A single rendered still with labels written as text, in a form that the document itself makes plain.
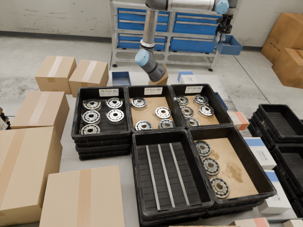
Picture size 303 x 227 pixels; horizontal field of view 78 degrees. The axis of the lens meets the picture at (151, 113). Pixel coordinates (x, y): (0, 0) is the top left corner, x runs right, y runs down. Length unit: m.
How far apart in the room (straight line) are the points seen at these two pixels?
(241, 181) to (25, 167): 1.02
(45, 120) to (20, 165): 0.30
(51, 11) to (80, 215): 3.60
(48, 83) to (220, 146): 1.27
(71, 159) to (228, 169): 0.87
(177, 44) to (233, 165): 2.33
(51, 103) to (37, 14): 2.97
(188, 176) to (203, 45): 2.52
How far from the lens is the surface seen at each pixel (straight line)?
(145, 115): 1.20
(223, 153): 1.15
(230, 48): 1.55
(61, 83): 1.56
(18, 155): 1.06
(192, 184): 0.99
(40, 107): 1.31
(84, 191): 0.88
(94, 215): 0.84
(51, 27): 4.15
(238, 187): 1.08
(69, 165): 1.19
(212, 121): 1.29
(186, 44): 3.15
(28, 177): 0.98
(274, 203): 1.19
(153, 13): 1.42
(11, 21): 4.40
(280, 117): 2.23
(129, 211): 1.04
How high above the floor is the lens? 1.70
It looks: 45 degrees down
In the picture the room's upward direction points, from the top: 8 degrees clockwise
